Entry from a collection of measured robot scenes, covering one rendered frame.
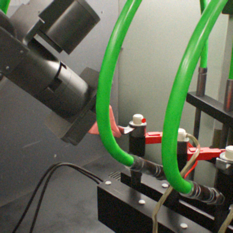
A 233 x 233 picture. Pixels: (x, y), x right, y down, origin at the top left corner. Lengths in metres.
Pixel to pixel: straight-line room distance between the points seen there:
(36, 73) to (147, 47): 0.50
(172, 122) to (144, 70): 0.58
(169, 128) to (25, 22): 0.19
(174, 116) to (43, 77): 0.17
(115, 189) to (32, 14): 0.33
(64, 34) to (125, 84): 0.56
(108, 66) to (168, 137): 0.09
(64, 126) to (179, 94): 0.19
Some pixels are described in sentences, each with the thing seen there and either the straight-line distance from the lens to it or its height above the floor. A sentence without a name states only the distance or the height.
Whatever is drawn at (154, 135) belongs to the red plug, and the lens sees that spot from 0.52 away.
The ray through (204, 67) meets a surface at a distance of 0.64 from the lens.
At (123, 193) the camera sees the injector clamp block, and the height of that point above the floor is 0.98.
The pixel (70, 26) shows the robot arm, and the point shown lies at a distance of 0.36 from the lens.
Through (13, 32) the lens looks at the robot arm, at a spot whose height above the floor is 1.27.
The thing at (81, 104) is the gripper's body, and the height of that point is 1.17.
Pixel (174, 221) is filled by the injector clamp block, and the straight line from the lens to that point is 0.50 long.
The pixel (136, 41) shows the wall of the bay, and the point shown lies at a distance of 0.85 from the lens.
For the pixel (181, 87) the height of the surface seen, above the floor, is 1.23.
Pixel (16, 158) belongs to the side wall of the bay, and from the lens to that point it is 0.77.
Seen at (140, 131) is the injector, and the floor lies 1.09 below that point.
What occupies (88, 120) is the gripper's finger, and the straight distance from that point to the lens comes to 0.40.
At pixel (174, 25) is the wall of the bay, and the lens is 0.77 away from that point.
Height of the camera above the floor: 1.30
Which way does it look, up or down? 22 degrees down
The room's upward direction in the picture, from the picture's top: straight up
